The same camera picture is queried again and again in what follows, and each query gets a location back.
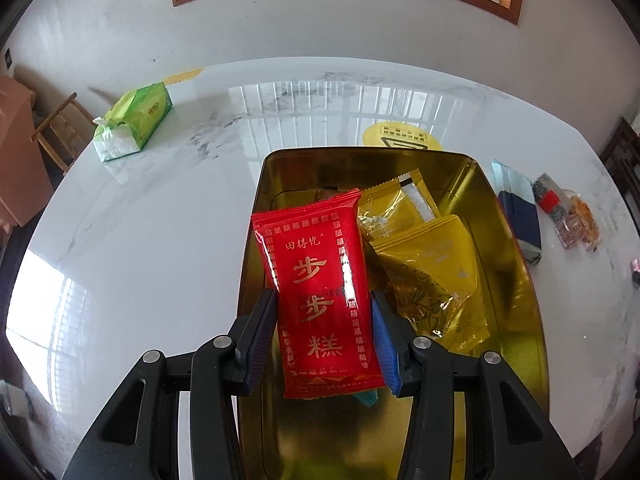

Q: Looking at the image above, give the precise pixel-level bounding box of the green tissue pack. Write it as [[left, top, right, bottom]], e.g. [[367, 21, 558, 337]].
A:
[[92, 81, 173, 162]]

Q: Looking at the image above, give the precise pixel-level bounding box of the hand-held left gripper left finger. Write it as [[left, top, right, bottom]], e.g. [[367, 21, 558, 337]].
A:
[[62, 287, 278, 480]]

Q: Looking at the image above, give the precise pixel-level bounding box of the silver red snack packet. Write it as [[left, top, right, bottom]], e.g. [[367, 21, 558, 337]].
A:
[[532, 172, 568, 221]]

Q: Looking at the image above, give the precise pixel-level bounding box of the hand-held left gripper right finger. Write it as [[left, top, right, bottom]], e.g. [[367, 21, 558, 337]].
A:
[[369, 287, 583, 480]]

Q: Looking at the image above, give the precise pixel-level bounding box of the red tin box gold inside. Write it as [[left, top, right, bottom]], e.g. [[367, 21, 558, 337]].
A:
[[236, 147, 551, 480]]

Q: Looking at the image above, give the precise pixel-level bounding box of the clear packet of brown snacks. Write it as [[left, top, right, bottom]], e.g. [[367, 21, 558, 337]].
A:
[[555, 189, 601, 251]]

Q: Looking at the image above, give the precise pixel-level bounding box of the large round yellow sticker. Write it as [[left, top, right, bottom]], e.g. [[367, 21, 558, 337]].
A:
[[361, 120, 443, 153]]

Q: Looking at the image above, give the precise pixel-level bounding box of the wooden chair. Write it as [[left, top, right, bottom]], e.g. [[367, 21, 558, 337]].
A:
[[31, 92, 96, 176]]

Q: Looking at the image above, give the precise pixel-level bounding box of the dark wooden cabinet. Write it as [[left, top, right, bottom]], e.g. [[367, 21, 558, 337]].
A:
[[597, 117, 640, 201]]

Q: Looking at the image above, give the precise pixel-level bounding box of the large yellow snack packet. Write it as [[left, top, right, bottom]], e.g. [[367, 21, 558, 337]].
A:
[[370, 214, 490, 356]]

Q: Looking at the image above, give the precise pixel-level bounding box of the small yellow snack packet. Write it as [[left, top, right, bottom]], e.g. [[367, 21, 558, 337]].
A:
[[359, 170, 441, 226]]

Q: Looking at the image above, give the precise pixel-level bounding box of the navy snack packet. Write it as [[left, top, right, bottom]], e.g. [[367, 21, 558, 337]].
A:
[[490, 159, 543, 265]]

